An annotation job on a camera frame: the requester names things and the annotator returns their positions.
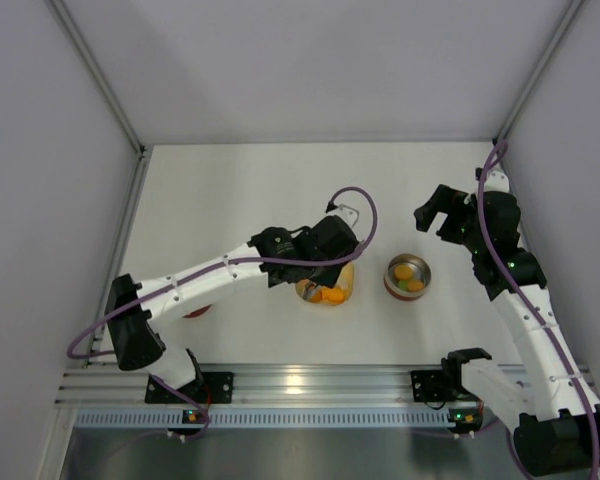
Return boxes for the metal tongs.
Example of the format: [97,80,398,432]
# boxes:
[301,281,322,303]

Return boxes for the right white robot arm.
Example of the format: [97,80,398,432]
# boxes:
[414,172,600,477]

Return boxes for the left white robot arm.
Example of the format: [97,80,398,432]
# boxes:
[105,204,359,389]

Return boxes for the round metal lunch box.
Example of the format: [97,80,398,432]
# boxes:
[383,254,432,301]

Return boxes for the yellow food container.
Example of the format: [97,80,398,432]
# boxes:
[295,262,355,306]

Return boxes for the red round lid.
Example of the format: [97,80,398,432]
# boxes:
[184,305,211,319]

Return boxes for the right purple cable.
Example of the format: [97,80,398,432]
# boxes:
[409,139,600,480]

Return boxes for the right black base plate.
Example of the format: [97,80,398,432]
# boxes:
[410,369,449,403]

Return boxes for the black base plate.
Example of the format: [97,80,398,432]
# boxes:
[144,371,234,405]
[410,369,449,403]

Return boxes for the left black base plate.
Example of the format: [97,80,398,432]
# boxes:
[144,371,234,405]

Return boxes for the left aluminium frame post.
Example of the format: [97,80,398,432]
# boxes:
[47,0,149,156]

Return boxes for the aluminium frame post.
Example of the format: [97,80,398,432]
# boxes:
[47,0,149,156]
[491,0,589,145]

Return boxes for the right aluminium frame post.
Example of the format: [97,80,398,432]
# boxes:
[491,0,589,145]

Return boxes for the aluminium mounting rail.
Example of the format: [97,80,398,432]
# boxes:
[54,363,435,408]

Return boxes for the slotted cable duct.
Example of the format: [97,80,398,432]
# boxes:
[74,407,454,429]

